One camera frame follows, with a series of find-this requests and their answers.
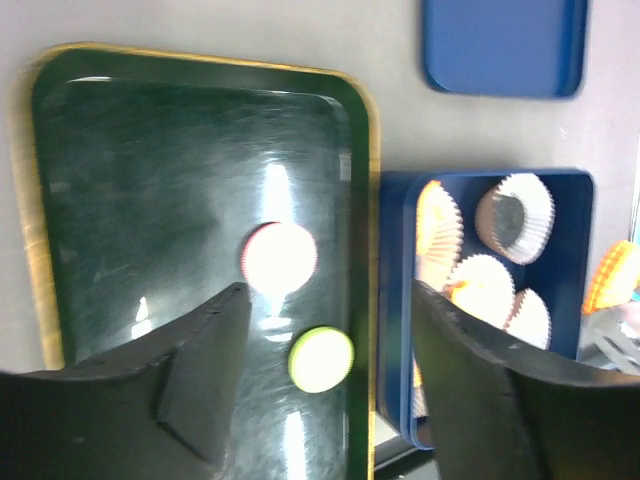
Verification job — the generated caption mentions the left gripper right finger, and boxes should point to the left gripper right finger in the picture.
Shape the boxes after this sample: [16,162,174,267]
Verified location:
[412,281,639,479]

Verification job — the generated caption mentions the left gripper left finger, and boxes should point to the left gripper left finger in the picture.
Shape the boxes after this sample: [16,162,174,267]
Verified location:
[1,283,250,479]

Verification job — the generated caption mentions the orange small flower cookie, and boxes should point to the orange small flower cookie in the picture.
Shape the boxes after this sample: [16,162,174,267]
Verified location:
[443,280,468,301]

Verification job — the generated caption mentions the blue cookie tin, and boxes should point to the blue cookie tin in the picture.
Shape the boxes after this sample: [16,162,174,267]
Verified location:
[377,168,594,450]

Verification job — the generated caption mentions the black cookie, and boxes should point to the black cookie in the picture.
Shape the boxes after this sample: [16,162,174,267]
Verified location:
[492,194,525,249]

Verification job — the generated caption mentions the blue tin lid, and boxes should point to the blue tin lid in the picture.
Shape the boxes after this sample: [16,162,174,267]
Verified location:
[421,0,590,100]

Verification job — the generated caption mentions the white paper cup bottom-left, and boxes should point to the white paper cup bottom-left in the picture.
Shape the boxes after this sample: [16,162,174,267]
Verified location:
[412,361,428,418]

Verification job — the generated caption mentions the white paper cup bottom-right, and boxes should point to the white paper cup bottom-right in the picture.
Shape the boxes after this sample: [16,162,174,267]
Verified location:
[503,288,551,350]

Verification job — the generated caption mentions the white paper cup centre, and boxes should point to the white paper cup centre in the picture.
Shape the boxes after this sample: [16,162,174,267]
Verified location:
[446,254,515,329]

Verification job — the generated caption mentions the green round cookie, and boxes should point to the green round cookie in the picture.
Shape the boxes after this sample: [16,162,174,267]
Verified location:
[288,326,355,394]

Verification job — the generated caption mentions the orange flower cookie bottom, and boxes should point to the orange flower cookie bottom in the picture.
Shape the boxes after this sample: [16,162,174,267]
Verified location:
[582,240,639,316]

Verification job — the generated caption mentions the white paper cup top-left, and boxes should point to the white paper cup top-left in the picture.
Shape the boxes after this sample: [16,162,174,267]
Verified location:
[415,183,463,291]

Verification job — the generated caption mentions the pink round cookie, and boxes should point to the pink round cookie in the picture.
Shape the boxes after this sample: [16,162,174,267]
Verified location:
[241,222,317,296]

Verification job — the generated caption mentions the white paper cup top-right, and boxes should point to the white paper cup top-right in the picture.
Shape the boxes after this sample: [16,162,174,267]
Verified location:
[475,173,555,265]

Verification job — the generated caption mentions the black cookie tray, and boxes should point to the black cookie tray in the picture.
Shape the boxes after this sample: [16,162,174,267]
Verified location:
[14,43,379,479]

